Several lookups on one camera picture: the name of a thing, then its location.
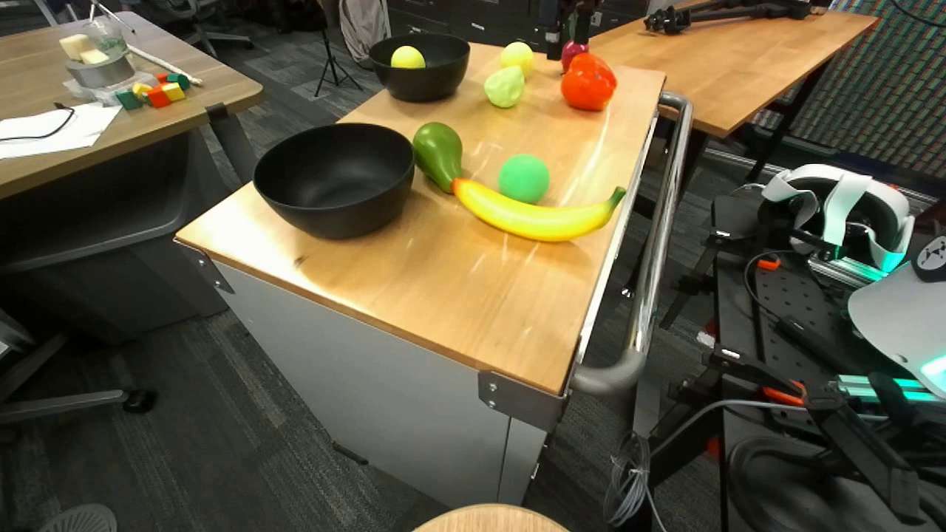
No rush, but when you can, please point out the dark green plush pear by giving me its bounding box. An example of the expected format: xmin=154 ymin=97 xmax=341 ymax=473
xmin=410 ymin=117 xmax=466 ymax=196

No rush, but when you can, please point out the yellow plush banana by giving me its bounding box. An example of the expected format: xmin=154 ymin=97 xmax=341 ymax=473
xmin=450 ymin=175 xmax=629 ymax=244

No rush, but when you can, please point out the wooden desk with dark legs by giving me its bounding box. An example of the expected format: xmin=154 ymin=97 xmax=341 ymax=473
xmin=584 ymin=5 xmax=880 ymax=190

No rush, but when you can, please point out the clear plastic container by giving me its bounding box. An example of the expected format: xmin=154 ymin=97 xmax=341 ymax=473
xmin=55 ymin=15 xmax=137 ymax=92

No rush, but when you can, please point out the yellow plush ball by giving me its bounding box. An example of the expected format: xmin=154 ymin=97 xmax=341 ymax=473
xmin=388 ymin=45 xmax=429 ymax=73

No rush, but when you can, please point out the black tripod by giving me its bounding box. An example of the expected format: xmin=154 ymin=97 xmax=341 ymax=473
xmin=310 ymin=0 xmax=367 ymax=101

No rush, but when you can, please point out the orange handled clamp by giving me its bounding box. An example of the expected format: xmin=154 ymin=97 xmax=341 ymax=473
xmin=689 ymin=327 xmax=814 ymax=407

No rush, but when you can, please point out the black device on desk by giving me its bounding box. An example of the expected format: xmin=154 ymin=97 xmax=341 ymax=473
xmin=642 ymin=0 xmax=815 ymax=45

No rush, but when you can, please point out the metal cart handle rail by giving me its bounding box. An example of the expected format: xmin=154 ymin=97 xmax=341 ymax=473
xmin=567 ymin=92 xmax=694 ymax=399

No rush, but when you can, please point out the white cart with wooden top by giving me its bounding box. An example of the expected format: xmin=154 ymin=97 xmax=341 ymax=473
xmin=172 ymin=39 xmax=694 ymax=507

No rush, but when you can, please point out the dark cabinet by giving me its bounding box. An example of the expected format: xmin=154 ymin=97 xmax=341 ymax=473
xmin=388 ymin=0 xmax=654 ymax=54

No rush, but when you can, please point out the grey round object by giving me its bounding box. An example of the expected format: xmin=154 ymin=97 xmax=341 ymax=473
xmin=36 ymin=501 xmax=122 ymax=532

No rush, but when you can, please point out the black breadboard table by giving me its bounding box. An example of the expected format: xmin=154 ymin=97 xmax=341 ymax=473
xmin=629 ymin=179 xmax=946 ymax=532

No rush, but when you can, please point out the round black controller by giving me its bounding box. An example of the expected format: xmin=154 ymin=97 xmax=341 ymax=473
xmin=911 ymin=232 xmax=946 ymax=284

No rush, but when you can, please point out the light green lumpy plush fruit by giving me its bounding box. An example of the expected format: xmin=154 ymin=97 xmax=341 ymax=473
xmin=482 ymin=64 xmax=530 ymax=111

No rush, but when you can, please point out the striped grey fabric panel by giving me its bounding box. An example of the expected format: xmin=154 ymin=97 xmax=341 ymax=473
xmin=785 ymin=0 xmax=946 ymax=182

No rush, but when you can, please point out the round wooden stool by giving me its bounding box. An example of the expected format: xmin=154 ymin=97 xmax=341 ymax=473
xmin=410 ymin=500 xmax=574 ymax=532

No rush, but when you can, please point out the thin black cable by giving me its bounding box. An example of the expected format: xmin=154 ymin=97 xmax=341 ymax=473
xmin=0 ymin=102 xmax=80 ymax=144

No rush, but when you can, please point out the green plush ball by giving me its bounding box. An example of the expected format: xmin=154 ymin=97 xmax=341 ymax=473
xmin=494 ymin=150 xmax=552 ymax=206

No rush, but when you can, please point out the yellow-green plush ball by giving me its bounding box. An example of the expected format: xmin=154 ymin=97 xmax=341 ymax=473
xmin=496 ymin=39 xmax=537 ymax=77

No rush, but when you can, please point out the large black bowl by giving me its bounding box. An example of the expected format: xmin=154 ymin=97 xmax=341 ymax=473
xmin=250 ymin=122 xmax=416 ymax=243

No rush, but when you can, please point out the office chair base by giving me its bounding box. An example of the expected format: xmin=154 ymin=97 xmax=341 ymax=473
xmin=0 ymin=308 xmax=159 ymax=429

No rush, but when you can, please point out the grey cable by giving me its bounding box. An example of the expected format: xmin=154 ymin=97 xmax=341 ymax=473
xmin=604 ymin=395 xmax=822 ymax=530

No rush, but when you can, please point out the white stick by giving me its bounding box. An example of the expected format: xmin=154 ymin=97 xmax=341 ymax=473
xmin=125 ymin=42 xmax=208 ymax=89

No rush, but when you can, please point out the white VR headset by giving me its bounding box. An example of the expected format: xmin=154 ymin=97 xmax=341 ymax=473
xmin=759 ymin=160 xmax=916 ymax=289

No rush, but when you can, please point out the grey hanging cloth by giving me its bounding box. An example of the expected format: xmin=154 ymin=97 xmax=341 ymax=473
xmin=336 ymin=0 xmax=395 ymax=64

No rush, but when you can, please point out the wooden office desk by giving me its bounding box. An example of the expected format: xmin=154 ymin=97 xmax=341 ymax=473
xmin=0 ymin=8 xmax=265 ymax=348

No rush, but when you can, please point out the grey rounded device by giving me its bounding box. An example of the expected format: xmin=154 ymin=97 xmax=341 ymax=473
xmin=846 ymin=261 xmax=946 ymax=399

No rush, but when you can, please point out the small black bowl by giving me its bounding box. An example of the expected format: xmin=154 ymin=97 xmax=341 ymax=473
xmin=367 ymin=31 xmax=472 ymax=102

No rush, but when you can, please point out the white paper sheet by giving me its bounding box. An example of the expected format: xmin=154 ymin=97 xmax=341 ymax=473
xmin=0 ymin=101 xmax=125 ymax=163

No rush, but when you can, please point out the red-orange plush pepper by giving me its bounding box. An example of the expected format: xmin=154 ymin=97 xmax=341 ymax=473
xmin=559 ymin=51 xmax=621 ymax=116

